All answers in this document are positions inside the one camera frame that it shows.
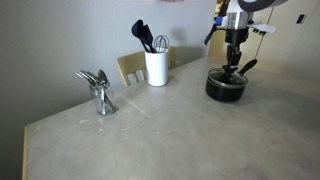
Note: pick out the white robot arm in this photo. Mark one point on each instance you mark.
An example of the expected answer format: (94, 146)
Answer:
(246, 10)

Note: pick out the black kitchen utensils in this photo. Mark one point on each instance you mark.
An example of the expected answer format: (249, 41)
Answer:
(138, 30)

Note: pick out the black spatula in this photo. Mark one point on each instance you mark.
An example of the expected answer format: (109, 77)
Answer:
(148, 35)

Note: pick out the beige cabinet doors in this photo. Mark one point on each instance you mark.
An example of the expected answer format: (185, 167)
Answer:
(290, 43)

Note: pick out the glass lid with black knob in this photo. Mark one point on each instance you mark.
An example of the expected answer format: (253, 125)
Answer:
(241, 80)

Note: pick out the metal whisk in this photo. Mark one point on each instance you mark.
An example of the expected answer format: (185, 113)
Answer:
(161, 42)

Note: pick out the glass jar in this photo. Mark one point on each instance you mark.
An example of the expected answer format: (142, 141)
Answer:
(103, 100)

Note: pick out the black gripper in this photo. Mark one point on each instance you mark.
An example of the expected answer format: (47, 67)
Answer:
(236, 40)

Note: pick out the wooden chair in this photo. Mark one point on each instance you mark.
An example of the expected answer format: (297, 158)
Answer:
(131, 65)

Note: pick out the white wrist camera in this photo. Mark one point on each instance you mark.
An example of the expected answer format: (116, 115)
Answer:
(263, 28)

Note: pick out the black wall switch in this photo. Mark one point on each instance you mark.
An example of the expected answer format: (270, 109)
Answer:
(301, 19)

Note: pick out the white utensil holder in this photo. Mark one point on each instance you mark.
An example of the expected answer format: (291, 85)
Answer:
(156, 68)

